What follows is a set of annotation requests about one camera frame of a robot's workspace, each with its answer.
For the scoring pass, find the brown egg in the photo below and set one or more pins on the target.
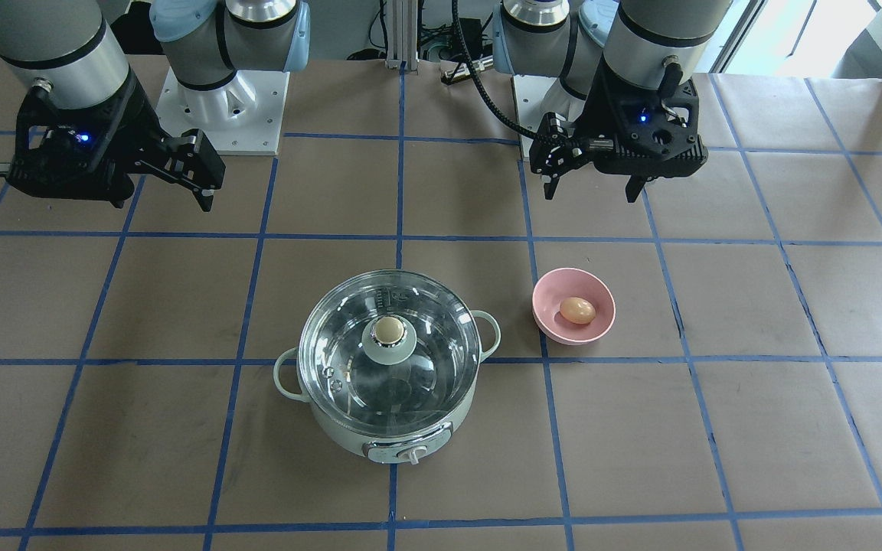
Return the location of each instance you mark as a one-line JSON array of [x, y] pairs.
[[577, 310]]

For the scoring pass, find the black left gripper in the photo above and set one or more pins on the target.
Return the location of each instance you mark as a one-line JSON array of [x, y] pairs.
[[596, 109]]

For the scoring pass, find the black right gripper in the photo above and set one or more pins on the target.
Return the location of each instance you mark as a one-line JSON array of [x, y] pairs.
[[132, 115]]

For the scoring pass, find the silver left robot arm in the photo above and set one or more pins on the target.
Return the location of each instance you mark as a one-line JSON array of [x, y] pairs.
[[631, 64]]

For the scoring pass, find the aluminium frame post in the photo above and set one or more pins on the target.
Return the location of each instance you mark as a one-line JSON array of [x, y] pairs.
[[402, 24]]

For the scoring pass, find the glass pot lid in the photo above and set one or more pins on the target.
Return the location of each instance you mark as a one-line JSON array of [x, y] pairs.
[[387, 348]]

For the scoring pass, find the pink bowl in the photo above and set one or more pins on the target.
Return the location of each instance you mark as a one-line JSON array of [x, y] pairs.
[[557, 285]]

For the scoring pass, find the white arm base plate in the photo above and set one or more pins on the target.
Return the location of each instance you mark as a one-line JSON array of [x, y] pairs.
[[244, 117], [536, 95]]

